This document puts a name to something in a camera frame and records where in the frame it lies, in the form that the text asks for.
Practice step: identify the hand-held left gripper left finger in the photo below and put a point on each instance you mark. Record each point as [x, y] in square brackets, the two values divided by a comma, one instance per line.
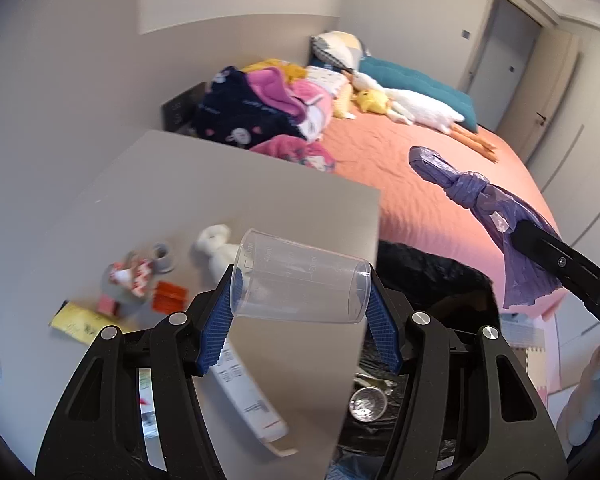
[218, 320]

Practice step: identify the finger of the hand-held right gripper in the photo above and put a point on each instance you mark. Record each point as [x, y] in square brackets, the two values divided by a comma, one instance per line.
[560, 260]

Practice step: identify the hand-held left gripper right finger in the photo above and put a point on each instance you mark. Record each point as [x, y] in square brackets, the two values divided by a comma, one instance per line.
[381, 322]

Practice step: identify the orange packet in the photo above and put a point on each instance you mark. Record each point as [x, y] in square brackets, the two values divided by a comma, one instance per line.
[168, 296]

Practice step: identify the trash bin with black bag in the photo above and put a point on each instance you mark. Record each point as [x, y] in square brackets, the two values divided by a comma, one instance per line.
[430, 275]

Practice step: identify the small white bottle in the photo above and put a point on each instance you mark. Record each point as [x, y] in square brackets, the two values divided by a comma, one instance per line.
[214, 247]

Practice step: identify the white toothpaste box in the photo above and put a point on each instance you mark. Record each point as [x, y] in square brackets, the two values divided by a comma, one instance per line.
[250, 395]

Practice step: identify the clear plastic measuring cup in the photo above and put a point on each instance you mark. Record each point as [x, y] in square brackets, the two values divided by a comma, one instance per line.
[300, 280]

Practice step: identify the purple knotted plastic bag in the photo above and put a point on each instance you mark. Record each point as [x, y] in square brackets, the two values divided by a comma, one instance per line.
[480, 200]

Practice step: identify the small pink packet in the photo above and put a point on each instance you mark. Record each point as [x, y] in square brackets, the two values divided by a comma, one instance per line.
[109, 306]

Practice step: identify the yellow tube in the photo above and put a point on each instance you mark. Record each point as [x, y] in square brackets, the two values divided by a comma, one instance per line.
[79, 322]

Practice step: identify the person's right hand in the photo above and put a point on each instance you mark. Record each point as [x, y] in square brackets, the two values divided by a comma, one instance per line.
[587, 395]

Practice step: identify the crumpled foil wrapper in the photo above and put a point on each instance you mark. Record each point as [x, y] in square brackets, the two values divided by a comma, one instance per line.
[377, 379]

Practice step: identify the round foil cup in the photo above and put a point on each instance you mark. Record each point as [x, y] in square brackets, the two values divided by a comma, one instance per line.
[367, 402]

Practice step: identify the red white wrapper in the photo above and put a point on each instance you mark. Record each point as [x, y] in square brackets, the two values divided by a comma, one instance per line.
[129, 275]

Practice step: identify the multicolour foam puzzle mat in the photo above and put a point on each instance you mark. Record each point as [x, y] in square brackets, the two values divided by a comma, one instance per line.
[525, 355]

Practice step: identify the white wardrobe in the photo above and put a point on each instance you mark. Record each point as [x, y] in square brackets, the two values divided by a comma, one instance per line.
[590, 160]

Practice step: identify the grey bedside table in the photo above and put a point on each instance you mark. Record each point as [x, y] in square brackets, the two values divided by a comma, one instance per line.
[229, 185]

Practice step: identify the bed with orange sheet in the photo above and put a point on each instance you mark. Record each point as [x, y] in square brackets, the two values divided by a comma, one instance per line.
[405, 185]

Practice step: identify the beige door panel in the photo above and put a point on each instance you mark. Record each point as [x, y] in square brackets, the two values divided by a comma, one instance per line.
[545, 80]

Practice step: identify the pink patterned blanket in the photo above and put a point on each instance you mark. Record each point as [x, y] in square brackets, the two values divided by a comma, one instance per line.
[295, 152]

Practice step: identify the navy printed blanket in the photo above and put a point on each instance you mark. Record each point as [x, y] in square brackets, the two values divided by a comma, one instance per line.
[229, 115]

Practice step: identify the white goose plush toy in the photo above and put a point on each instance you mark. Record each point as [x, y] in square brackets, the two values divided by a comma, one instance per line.
[420, 105]

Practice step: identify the black bedside control panel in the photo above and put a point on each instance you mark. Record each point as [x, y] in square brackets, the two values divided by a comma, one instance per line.
[179, 110]

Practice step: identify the grey room door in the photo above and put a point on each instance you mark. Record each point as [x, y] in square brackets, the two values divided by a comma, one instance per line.
[505, 50]

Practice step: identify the yellow duck plush toy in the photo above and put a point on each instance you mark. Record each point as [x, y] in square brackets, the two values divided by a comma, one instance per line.
[372, 101]

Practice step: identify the pink white cartoon blanket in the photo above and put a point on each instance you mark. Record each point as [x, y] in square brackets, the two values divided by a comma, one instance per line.
[315, 110]

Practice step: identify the long yellow pillow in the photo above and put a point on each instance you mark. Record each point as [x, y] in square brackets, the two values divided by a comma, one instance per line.
[342, 102]

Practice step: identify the teal cushion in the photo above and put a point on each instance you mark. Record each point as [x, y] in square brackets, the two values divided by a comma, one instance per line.
[420, 82]

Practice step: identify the pink purple fleece blanket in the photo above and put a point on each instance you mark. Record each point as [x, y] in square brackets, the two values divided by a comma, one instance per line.
[270, 90]

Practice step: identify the white patterned pillow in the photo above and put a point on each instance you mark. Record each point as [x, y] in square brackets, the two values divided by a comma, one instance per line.
[325, 77]

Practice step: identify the yellow plush blanket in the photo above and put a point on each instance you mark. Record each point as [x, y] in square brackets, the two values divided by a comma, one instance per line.
[275, 67]

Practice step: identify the patchwork pillow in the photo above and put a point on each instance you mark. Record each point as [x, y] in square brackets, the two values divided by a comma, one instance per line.
[337, 50]

